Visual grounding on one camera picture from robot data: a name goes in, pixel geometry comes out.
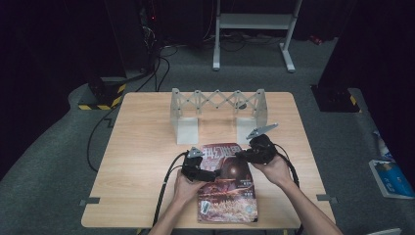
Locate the bundle of black cables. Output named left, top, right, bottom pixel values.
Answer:
left=134, top=44, right=180, bottom=93

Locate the person's right hand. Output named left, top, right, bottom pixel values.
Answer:
left=252, top=153, right=296, bottom=189

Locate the grey expandable metal book rack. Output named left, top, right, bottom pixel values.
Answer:
left=169, top=87, right=269, bottom=147

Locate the grey tape strip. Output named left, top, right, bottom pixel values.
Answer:
left=315, top=194, right=339, bottom=206
left=78, top=197, right=101, bottom=208

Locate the black stand base yellow corner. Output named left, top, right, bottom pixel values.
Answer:
left=310, top=83, right=362, bottom=114

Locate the person's left hand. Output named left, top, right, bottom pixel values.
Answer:
left=172, top=169, right=208, bottom=207

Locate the dark equipment tower with wires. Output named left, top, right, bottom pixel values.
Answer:
left=138, top=0, right=161, bottom=73

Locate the red glossy magazine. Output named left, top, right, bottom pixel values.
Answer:
left=197, top=142, right=259, bottom=224

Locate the white board corner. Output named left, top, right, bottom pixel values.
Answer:
left=365, top=227, right=403, bottom=235

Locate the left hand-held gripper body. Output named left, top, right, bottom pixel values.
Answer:
left=180, top=146, right=206, bottom=182

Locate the black floor cable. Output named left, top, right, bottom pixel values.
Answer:
left=85, top=106, right=119, bottom=173

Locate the black yellow striped stand base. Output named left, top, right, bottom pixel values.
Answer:
left=77, top=75, right=127, bottom=112

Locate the left hand-held gripper black cable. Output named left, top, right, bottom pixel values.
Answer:
left=152, top=150, right=191, bottom=228

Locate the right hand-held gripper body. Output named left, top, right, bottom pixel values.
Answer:
left=246, top=122, right=279, bottom=165

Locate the white metal stand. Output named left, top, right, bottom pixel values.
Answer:
left=211, top=0, right=303, bottom=73

